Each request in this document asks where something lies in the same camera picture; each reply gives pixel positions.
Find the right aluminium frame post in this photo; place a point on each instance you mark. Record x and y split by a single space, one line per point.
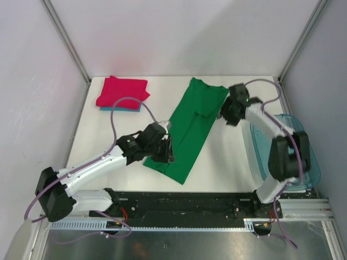
308 29

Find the aluminium front rail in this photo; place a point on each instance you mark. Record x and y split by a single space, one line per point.
291 208

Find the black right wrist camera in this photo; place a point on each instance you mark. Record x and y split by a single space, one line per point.
238 92

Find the white slotted cable duct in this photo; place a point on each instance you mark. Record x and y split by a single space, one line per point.
109 225

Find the red t shirt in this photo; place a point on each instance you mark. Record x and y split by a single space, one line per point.
115 88

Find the green t shirt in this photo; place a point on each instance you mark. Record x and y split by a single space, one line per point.
191 122

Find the left aluminium frame post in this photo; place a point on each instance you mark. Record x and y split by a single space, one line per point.
67 42

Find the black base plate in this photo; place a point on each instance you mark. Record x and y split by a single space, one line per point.
190 208

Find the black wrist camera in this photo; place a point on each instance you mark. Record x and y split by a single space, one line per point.
238 92
154 133

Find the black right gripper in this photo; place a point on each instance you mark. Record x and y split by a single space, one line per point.
224 113

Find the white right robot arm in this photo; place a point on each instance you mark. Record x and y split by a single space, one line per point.
289 155

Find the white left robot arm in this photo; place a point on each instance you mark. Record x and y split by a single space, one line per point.
59 192

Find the blue t shirt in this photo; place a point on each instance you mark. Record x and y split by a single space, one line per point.
122 109

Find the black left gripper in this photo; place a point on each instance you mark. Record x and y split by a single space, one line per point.
167 156

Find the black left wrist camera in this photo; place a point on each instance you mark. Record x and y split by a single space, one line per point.
154 133

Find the aluminium frame post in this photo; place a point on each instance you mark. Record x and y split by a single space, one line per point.
67 42
308 29

